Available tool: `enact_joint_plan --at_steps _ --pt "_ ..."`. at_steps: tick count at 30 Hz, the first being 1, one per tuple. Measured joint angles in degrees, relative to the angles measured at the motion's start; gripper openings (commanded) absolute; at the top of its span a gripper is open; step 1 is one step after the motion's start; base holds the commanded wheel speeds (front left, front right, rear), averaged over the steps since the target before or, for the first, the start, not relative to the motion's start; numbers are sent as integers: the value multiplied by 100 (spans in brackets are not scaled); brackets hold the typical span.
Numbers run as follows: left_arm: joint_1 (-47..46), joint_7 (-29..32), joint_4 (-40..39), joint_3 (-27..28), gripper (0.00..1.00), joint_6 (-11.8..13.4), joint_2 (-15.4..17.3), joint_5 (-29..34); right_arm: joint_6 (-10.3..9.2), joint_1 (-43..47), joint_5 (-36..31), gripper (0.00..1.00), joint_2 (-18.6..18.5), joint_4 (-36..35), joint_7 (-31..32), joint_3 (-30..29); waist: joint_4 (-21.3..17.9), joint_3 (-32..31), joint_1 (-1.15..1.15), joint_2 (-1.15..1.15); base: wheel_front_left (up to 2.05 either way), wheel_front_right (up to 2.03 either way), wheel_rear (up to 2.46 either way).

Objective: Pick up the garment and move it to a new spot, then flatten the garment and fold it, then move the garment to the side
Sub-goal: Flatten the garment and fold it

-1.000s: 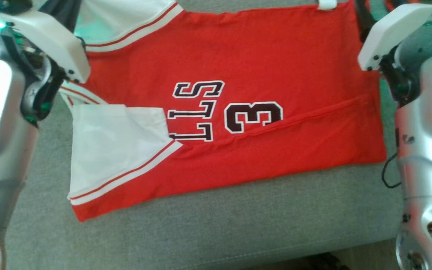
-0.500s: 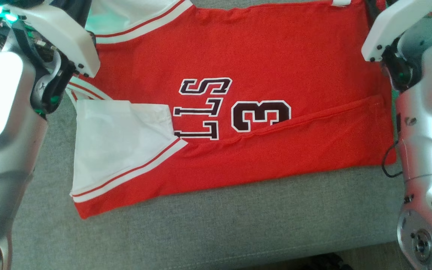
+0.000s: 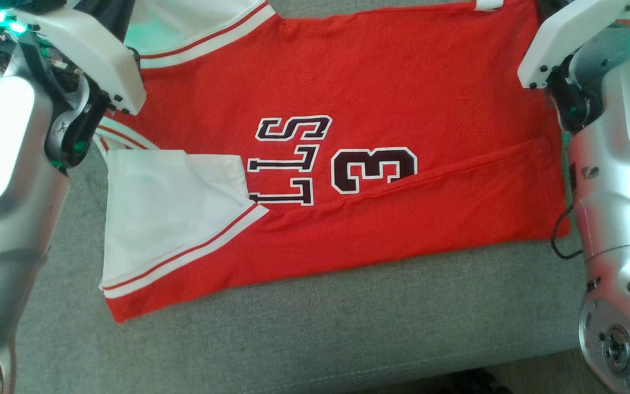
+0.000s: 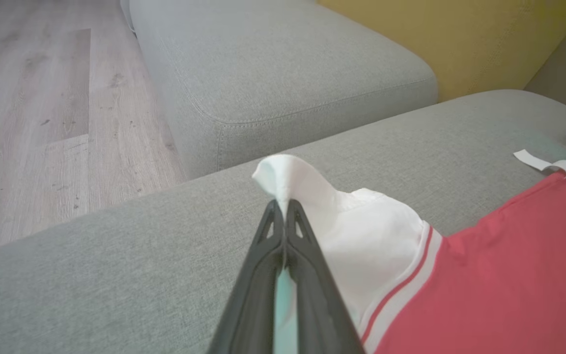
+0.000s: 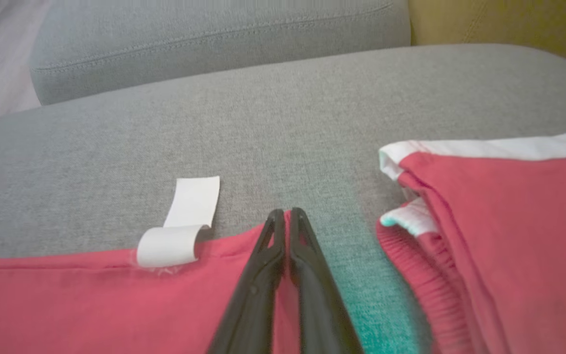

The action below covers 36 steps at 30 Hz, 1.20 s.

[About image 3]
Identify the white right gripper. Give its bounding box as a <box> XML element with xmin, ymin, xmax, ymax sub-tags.
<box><xmin>516</xmin><ymin>0</ymin><xmax>630</xmax><ymax>133</ymax></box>

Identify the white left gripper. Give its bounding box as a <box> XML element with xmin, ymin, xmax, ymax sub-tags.
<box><xmin>0</xmin><ymin>7</ymin><xmax>147</xmax><ymax>169</ymax></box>

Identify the red basketball jersey white trim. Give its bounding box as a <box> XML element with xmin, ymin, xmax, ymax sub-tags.
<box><xmin>94</xmin><ymin>0</ymin><xmax>571</xmax><ymax>323</ymax></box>

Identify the large grey sofa seat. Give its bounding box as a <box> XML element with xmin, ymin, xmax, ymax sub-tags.
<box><xmin>0</xmin><ymin>0</ymin><xmax>594</xmax><ymax>394</ymax></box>

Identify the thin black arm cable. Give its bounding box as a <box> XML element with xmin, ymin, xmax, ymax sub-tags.
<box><xmin>550</xmin><ymin>204</ymin><xmax>585</xmax><ymax>260</ymax></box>

